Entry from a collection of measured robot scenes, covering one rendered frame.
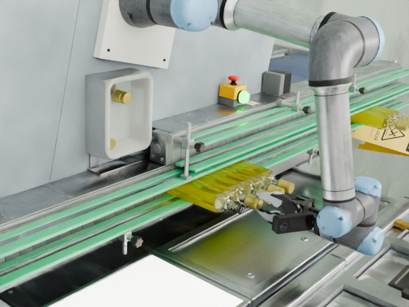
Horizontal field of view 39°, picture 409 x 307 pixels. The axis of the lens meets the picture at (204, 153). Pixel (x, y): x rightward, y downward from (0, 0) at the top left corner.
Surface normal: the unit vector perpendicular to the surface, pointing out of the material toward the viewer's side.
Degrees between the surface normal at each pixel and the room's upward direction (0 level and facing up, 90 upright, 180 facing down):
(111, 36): 0
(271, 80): 90
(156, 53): 0
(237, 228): 90
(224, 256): 90
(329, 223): 90
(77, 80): 0
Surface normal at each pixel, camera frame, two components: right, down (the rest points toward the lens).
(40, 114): 0.77, 0.26
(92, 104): -0.63, 0.23
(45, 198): 0.06, -0.94
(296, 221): 0.38, 0.29
